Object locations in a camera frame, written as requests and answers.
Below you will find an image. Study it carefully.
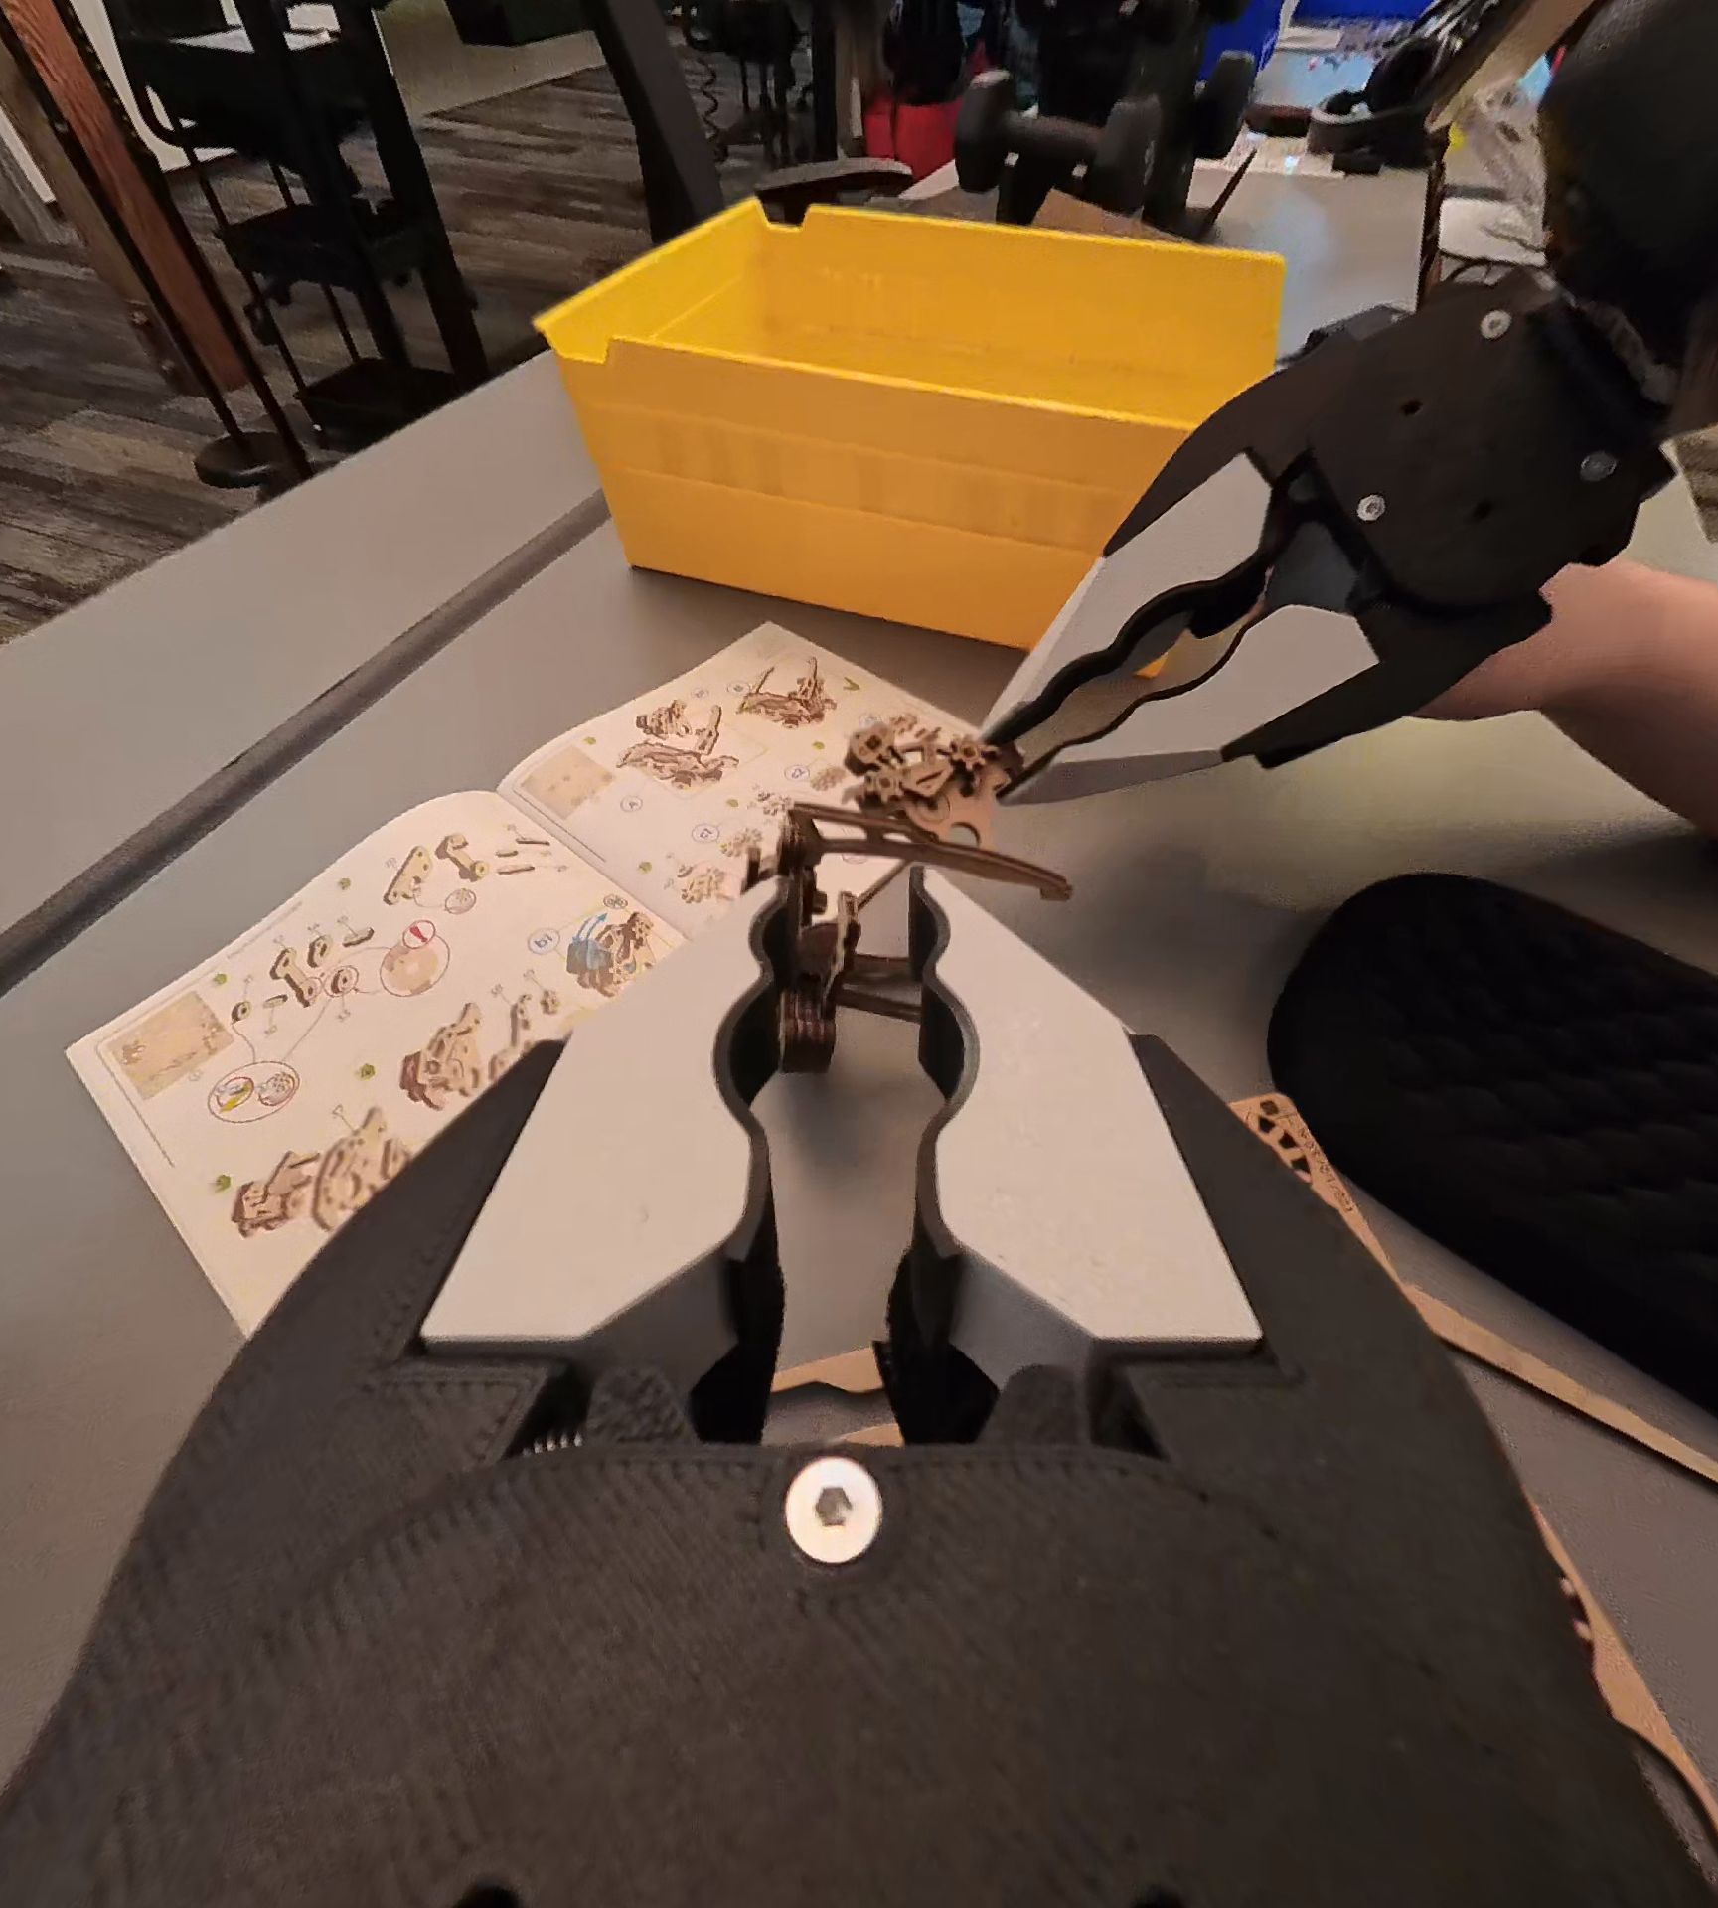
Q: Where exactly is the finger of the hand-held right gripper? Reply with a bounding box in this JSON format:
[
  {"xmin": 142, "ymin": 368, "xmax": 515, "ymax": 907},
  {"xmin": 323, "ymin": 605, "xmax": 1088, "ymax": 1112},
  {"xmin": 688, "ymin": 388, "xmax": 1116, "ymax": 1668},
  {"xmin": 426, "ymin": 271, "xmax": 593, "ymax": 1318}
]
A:
[
  {"xmin": 979, "ymin": 444, "xmax": 1285, "ymax": 748},
  {"xmin": 1005, "ymin": 601, "xmax": 1378, "ymax": 812}
]

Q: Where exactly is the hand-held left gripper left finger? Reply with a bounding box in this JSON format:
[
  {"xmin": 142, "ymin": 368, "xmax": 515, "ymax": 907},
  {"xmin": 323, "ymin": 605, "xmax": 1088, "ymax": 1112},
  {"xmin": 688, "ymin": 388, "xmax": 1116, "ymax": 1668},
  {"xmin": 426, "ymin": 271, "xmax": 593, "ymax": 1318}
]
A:
[{"xmin": 418, "ymin": 871, "xmax": 790, "ymax": 1370}]

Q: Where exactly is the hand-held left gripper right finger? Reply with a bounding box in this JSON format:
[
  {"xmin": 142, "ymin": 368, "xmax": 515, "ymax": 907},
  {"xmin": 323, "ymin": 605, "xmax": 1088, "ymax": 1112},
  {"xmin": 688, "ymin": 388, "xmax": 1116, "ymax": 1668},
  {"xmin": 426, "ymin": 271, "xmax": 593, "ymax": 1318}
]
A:
[{"xmin": 913, "ymin": 869, "xmax": 1269, "ymax": 1378}]

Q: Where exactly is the wooden gear mechanism model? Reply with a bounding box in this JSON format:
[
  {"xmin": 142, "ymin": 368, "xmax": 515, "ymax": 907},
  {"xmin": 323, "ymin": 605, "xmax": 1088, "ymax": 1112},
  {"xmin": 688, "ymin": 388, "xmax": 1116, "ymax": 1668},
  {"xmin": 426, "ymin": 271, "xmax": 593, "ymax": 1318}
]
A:
[{"xmin": 740, "ymin": 802, "xmax": 1076, "ymax": 1080}]

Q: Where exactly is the person's right forearm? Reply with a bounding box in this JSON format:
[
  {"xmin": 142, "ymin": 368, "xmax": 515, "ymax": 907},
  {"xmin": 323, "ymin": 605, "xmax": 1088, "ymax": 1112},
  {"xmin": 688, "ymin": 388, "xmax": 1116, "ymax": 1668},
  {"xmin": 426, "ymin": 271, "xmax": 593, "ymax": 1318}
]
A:
[{"xmin": 1426, "ymin": 559, "xmax": 1718, "ymax": 893}]

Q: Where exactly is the model instruction booklet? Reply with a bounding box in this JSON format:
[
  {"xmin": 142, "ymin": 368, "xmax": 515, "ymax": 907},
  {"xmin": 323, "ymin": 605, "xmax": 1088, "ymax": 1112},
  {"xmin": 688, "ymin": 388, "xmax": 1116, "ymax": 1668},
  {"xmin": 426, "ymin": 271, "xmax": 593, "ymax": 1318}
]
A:
[{"xmin": 66, "ymin": 623, "xmax": 1003, "ymax": 1336}]

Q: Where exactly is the yellow plastic bin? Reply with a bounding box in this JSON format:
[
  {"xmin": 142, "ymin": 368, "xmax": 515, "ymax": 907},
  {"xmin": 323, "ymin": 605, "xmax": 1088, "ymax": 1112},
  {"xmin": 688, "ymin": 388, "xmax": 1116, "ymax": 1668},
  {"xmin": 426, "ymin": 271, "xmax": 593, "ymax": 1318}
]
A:
[{"xmin": 533, "ymin": 197, "xmax": 1291, "ymax": 655}]

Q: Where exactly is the black textured wrist rest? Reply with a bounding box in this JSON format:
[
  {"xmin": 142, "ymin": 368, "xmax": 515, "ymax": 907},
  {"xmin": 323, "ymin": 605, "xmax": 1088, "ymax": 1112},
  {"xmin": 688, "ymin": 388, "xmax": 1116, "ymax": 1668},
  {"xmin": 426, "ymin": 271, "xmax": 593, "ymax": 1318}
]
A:
[{"xmin": 1269, "ymin": 871, "xmax": 1718, "ymax": 1473}]

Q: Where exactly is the rack of dark equipment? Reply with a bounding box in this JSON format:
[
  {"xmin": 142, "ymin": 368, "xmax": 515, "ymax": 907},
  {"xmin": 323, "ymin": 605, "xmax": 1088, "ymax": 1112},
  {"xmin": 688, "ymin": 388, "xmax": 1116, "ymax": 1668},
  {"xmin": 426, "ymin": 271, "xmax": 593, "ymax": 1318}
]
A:
[{"xmin": 949, "ymin": 0, "xmax": 1267, "ymax": 229}]

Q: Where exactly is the dark office furniture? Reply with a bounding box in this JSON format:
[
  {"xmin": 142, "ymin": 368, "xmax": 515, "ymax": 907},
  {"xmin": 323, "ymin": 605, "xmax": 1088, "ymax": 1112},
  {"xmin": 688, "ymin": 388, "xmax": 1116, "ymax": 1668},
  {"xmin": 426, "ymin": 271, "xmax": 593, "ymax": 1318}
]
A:
[{"xmin": 128, "ymin": 0, "xmax": 492, "ymax": 498}]

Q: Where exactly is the wooden sheet frame offcut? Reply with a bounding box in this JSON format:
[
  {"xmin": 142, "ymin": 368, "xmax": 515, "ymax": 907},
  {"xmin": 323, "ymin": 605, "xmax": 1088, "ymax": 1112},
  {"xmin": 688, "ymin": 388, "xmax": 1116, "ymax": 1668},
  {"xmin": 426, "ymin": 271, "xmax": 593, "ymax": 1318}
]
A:
[{"xmin": 770, "ymin": 1092, "xmax": 1718, "ymax": 1908}]

